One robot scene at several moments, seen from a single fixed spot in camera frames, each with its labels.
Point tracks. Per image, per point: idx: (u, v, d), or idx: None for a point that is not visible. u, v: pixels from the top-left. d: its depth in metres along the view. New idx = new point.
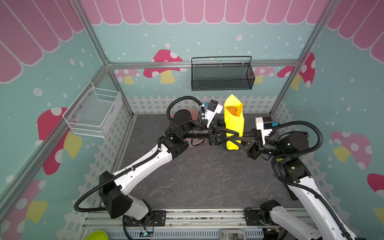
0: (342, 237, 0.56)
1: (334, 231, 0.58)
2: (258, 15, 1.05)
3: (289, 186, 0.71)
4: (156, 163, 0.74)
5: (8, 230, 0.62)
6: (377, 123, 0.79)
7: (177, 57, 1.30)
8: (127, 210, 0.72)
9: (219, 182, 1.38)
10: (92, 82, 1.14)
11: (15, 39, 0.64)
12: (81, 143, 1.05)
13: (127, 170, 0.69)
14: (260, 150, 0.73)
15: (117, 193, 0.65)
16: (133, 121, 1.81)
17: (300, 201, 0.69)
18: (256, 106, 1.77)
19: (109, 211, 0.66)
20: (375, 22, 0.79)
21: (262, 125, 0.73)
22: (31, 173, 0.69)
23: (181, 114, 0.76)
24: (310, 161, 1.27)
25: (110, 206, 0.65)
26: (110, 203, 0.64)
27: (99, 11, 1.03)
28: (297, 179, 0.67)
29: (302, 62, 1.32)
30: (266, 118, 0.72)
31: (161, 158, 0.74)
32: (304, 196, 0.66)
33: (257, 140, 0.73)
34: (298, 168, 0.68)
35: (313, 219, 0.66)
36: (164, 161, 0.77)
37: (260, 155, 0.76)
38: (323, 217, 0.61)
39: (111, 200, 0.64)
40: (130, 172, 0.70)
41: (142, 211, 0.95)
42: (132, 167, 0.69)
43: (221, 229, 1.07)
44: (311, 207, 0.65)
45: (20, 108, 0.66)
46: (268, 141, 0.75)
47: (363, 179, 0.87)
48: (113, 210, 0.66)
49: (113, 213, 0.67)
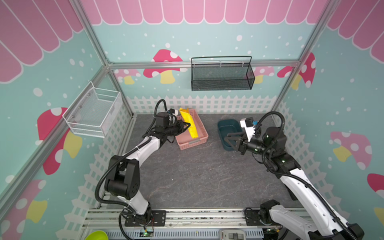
0: (333, 221, 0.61)
1: (325, 217, 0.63)
2: (258, 15, 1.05)
3: (281, 178, 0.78)
4: (152, 146, 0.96)
5: (8, 231, 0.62)
6: (378, 123, 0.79)
7: (177, 57, 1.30)
8: (139, 185, 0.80)
9: (219, 182, 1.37)
10: (92, 82, 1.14)
11: (16, 40, 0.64)
12: (81, 143, 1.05)
13: (135, 149, 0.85)
14: (244, 144, 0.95)
15: (134, 163, 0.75)
16: (133, 121, 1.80)
17: (294, 193, 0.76)
18: (256, 106, 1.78)
19: (127, 188, 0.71)
20: (374, 22, 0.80)
21: (245, 123, 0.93)
22: (31, 173, 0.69)
23: (163, 113, 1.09)
24: (310, 161, 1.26)
25: (130, 178, 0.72)
26: (130, 177, 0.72)
27: (99, 11, 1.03)
28: (288, 170, 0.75)
29: (302, 62, 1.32)
30: (247, 118, 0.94)
31: (154, 142, 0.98)
32: (296, 186, 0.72)
33: (242, 139, 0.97)
34: (288, 161, 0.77)
35: (306, 208, 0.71)
36: (154, 147, 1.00)
37: (247, 149, 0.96)
38: (314, 204, 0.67)
39: (131, 170, 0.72)
40: (136, 151, 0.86)
41: (143, 205, 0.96)
42: (137, 148, 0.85)
43: (221, 229, 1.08)
44: (303, 197, 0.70)
45: (20, 108, 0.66)
46: (253, 140, 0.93)
47: (363, 179, 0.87)
48: (130, 185, 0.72)
49: (130, 190, 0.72)
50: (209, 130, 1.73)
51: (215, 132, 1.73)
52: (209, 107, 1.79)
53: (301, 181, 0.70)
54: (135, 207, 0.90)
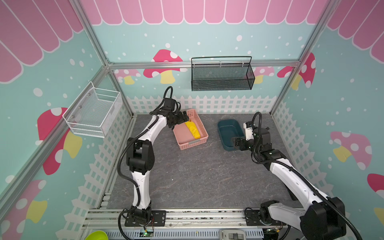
0: (313, 195, 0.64)
1: (306, 192, 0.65)
2: (258, 15, 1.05)
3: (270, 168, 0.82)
4: (160, 124, 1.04)
5: (8, 231, 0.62)
6: (378, 123, 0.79)
7: (177, 57, 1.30)
8: (154, 159, 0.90)
9: (219, 182, 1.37)
10: (92, 82, 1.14)
11: (15, 40, 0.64)
12: (81, 143, 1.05)
13: (145, 130, 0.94)
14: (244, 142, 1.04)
15: (148, 143, 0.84)
16: (133, 121, 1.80)
17: (281, 179, 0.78)
18: (256, 106, 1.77)
19: (145, 163, 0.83)
20: (374, 21, 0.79)
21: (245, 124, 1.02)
22: (31, 173, 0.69)
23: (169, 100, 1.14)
24: (310, 161, 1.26)
25: (147, 156, 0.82)
26: (146, 156, 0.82)
27: (99, 11, 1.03)
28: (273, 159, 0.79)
29: (302, 62, 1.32)
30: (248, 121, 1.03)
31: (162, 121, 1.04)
32: (280, 171, 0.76)
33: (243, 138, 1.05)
34: (275, 153, 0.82)
35: (292, 190, 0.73)
36: (162, 125, 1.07)
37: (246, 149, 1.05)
38: (296, 183, 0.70)
39: (147, 149, 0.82)
40: (147, 132, 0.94)
41: (146, 197, 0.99)
42: (148, 128, 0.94)
43: (221, 229, 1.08)
44: (287, 179, 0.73)
45: (20, 108, 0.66)
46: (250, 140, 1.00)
47: (363, 179, 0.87)
48: (148, 161, 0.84)
49: (147, 164, 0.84)
50: (209, 130, 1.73)
51: (216, 132, 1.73)
52: (209, 107, 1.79)
53: (284, 164, 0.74)
54: (143, 192, 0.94)
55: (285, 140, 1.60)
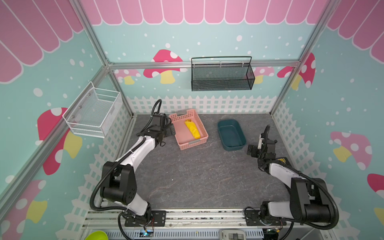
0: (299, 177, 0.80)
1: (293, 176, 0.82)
2: (258, 15, 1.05)
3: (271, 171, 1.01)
4: (146, 147, 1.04)
5: (8, 231, 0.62)
6: (378, 123, 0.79)
7: (177, 57, 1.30)
8: (135, 187, 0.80)
9: (219, 182, 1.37)
10: (92, 82, 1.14)
11: (15, 40, 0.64)
12: (81, 143, 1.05)
13: (129, 153, 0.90)
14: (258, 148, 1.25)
15: (128, 168, 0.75)
16: (133, 121, 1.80)
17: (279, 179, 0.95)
18: (256, 106, 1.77)
19: (124, 193, 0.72)
20: (374, 21, 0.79)
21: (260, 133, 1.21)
22: (31, 173, 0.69)
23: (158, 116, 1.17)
24: (310, 161, 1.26)
25: (126, 185, 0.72)
26: (125, 184, 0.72)
27: (99, 11, 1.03)
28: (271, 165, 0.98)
29: (302, 62, 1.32)
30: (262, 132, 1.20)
31: (148, 143, 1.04)
32: (277, 170, 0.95)
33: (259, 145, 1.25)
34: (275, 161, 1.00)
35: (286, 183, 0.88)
36: (149, 147, 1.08)
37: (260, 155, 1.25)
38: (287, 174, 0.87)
39: (126, 176, 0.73)
40: (130, 155, 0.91)
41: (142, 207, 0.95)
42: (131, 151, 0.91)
43: (221, 229, 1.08)
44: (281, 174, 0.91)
45: (19, 108, 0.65)
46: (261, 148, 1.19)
47: (363, 179, 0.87)
48: (127, 191, 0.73)
49: (125, 195, 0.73)
50: (209, 130, 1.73)
51: (216, 132, 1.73)
52: (209, 107, 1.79)
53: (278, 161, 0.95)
54: (135, 210, 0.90)
55: (285, 140, 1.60)
